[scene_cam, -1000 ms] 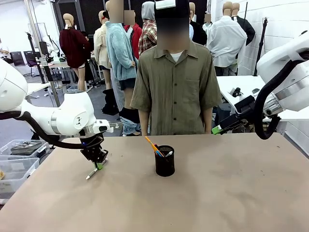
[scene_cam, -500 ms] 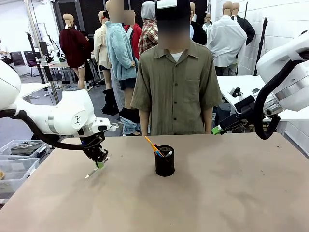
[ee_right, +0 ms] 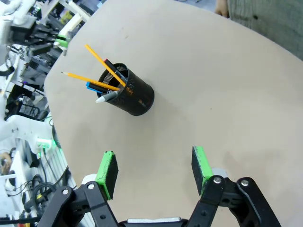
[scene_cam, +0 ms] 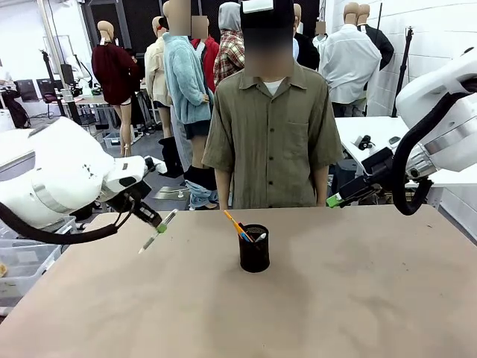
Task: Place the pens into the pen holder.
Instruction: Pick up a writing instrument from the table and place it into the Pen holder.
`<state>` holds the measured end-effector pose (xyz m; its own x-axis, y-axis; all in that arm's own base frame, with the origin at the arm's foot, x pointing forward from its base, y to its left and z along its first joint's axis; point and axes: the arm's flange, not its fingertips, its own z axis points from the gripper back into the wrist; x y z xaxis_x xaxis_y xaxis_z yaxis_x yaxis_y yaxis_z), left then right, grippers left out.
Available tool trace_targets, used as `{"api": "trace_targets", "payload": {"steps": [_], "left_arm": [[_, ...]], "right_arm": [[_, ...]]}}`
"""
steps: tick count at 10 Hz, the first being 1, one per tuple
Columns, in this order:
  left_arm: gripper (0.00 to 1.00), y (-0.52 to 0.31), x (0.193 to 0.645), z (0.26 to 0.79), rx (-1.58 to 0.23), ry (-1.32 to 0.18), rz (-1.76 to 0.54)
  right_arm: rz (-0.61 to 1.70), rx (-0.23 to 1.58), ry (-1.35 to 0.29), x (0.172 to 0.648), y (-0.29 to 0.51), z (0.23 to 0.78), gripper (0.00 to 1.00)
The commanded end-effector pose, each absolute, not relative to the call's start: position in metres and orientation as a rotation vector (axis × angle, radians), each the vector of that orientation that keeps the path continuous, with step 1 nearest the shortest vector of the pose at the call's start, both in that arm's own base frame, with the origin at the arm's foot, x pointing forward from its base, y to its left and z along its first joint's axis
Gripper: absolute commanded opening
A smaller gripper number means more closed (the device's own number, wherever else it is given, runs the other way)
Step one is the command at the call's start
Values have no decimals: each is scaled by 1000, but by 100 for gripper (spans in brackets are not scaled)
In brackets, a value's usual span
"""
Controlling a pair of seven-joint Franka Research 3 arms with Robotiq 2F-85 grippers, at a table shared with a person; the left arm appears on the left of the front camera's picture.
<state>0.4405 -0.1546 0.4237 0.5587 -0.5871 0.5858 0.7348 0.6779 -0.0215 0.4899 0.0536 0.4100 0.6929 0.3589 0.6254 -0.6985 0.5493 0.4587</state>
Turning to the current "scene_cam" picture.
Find orange pen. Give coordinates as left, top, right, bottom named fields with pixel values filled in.
left=223, top=210, right=249, bottom=239

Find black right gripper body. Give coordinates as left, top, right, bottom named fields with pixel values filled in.
left=363, top=147, right=395, bottom=187

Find black fabric boots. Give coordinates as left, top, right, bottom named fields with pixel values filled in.
left=157, top=136, right=184, bottom=178

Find black mesh pen holder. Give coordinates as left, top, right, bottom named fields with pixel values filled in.
left=238, top=223, right=271, bottom=273

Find mannequin in black jacket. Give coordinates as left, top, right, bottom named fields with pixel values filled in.
left=357, top=3, right=395, bottom=72
left=293, top=3, right=321, bottom=72

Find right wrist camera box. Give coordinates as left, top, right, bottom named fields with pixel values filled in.
left=353, top=134, right=376, bottom=151

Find mannequin in cream jacket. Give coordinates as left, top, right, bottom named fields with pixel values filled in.
left=144, top=16, right=176, bottom=139

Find mannequin in plaid shirt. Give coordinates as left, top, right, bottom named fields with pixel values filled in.
left=213, top=1, right=246, bottom=89

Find mannequin in maroon sweater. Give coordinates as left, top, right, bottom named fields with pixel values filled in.
left=92, top=20, right=143, bottom=168

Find background workbench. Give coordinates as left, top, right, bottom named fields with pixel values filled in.
left=55, top=92, right=121, bottom=150

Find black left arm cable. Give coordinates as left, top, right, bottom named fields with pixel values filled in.
left=0, top=201, right=136, bottom=246

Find black tripod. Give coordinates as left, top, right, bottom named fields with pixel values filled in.
left=39, top=48, right=72, bottom=130

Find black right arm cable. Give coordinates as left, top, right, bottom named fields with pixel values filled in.
left=392, top=91, right=465, bottom=216

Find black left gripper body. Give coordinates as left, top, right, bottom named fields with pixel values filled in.
left=111, top=183, right=152, bottom=219

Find person in olive shirt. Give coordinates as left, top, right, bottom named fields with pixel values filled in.
left=201, top=0, right=344, bottom=210

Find seated person in white shirt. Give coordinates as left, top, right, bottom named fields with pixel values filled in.
left=0, top=66, right=30, bottom=128

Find grey white pen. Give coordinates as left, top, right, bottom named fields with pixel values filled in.
left=138, top=208, right=179, bottom=255

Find thin black stand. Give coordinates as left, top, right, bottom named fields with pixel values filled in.
left=374, top=2, right=385, bottom=38

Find small white table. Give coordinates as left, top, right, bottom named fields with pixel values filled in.
left=0, top=128, right=38, bottom=176

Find person's left forearm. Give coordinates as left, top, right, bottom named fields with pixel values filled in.
left=315, top=166, right=329, bottom=208

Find black office chair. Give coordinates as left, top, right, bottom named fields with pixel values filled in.
left=36, top=78, right=60, bottom=104
left=16, top=78, right=40, bottom=104

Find mannequin in blue fleece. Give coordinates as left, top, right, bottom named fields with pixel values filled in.
left=162, top=0, right=221, bottom=210

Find metal mannequin base plate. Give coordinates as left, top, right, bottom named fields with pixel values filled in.
left=152, top=186, right=189, bottom=201

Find black light stand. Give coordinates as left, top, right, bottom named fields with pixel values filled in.
left=390, top=25, right=416, bottom=119

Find mannequin in white shirt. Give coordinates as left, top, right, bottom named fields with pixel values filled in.
left=318, top=1, right=383, bottom=119

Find large white table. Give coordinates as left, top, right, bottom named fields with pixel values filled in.
left=334, top=115, right=477, bottom=187

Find translucent storage bin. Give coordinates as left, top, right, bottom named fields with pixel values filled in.
left=0, top=242, right=63, bottom=299
left=48, top=215, right=78, bottom=239

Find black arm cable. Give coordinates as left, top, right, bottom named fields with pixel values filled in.
left=392, top=91, right=465, bottom=216
left=0, top=201, right=136, bottom=246

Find mannequin in red jacket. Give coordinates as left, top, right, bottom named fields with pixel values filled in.
left=191, top=14, right=221, bottom=92

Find person's right forearm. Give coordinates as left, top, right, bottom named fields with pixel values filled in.
left=217, top=168, right=231, bottom=210

